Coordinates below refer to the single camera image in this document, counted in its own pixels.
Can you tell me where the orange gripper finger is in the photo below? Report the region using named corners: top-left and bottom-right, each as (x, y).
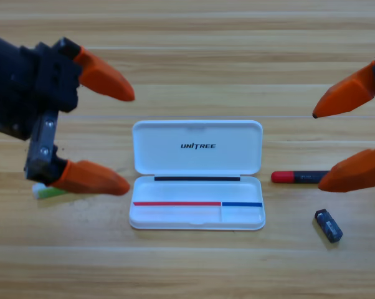
top-left (317, 145), bottom-right (375, 193)
top-left (49, 159), bottom-right (131, 197)

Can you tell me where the green highlighter pen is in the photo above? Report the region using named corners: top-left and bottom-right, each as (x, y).
top-left (31, 183), bottom-right (70, 200)

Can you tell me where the dark blue eraser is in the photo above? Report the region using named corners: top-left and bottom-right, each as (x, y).
top-left (314, 208), bottom-right (344, 244)

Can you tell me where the red and black marker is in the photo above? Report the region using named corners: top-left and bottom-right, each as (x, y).
top-left (270, 170), bottom-right (331, 184)

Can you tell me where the white Unitree pencil case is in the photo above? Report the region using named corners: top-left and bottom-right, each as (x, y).
top-left (128, 120), bottom-right (266, 231)

